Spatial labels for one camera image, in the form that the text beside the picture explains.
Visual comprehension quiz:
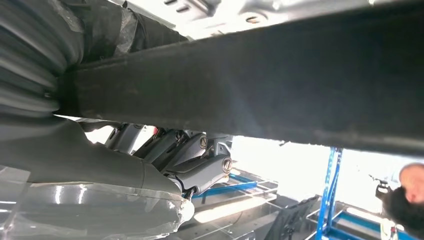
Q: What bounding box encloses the grey workbench with blue beams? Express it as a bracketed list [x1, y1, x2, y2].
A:
[172, 168, 322, 240]

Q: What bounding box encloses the black ribbed panel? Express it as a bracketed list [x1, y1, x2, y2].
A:
[264, 195, 321, 240]

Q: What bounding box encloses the tall blue steel rack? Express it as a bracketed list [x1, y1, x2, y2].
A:
[314, 147, 424, 240]

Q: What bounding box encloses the person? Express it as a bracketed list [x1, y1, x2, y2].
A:
[382, 162, 424, 238]

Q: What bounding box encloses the black camera on stand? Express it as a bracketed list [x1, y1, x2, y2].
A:
[369, 174, 393, 201]

